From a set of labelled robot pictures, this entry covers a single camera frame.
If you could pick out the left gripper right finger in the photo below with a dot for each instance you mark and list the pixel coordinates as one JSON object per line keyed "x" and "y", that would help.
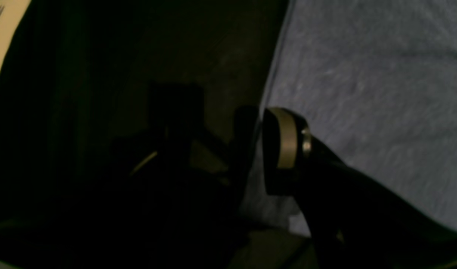
{"x": 355, "y": 222}

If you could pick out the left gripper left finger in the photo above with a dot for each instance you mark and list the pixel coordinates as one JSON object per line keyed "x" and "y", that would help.
{"x": 169, "y": 197}

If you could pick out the blue-grey t-shirt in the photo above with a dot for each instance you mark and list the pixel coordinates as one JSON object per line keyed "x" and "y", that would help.
{"x": 377, "y": 82}

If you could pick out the black table cloth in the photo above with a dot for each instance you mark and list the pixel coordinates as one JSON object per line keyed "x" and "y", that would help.
{"x": 75, "y": 80}

